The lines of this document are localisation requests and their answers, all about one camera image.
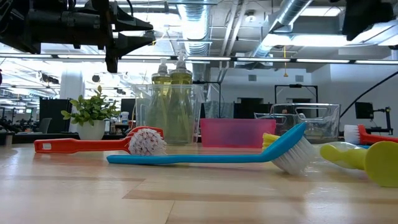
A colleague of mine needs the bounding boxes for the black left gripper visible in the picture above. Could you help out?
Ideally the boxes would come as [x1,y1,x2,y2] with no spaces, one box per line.
[62,0,156,73]

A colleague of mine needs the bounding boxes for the yellow dish soap bottle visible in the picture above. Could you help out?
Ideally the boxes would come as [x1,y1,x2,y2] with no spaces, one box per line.
[167,52,194,146]
[146,57,172,144]

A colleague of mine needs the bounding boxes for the red dish brush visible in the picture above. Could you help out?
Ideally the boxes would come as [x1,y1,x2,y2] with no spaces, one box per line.
[33,126,168,156]
[344,124,398,146]

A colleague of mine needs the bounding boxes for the blue dish brush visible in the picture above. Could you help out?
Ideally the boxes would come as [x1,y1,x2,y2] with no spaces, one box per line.
[106,122,316,175]

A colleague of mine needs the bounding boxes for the green dish brush yellow bristles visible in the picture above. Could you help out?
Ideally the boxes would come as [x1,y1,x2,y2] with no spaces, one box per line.
[262,133,398,188]

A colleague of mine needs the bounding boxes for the black monitor on arm stand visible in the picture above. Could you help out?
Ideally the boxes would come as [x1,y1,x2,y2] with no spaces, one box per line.
[354,101,394,135]

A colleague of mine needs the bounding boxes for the tall clear plastic bin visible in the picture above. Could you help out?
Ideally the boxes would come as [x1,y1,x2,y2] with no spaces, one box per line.
[132,83,206,146]

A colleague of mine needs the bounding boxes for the green plant in white pot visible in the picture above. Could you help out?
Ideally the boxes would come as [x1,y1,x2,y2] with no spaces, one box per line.
[60,85,122,141]

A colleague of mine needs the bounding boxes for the black cabinet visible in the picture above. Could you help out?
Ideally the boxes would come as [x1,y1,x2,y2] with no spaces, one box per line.
[39,98,73,134]

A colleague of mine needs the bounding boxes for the grey office chair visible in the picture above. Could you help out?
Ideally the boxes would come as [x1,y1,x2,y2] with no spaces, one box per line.
[36,117,53,134]

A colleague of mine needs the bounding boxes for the pink plastic bin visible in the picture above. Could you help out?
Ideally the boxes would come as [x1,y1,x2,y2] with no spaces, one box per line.
[200,118,277,149]

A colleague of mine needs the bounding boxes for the ribbed silver ventilation duct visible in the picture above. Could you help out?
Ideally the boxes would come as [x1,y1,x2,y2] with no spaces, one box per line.
[177,0,212,82]

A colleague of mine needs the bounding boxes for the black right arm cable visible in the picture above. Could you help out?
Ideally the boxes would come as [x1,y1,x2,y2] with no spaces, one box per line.
[338,70,398,118]

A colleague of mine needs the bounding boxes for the low clear bin with handles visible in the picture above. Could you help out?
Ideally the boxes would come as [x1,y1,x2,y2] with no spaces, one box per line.
[254,102,342,144]

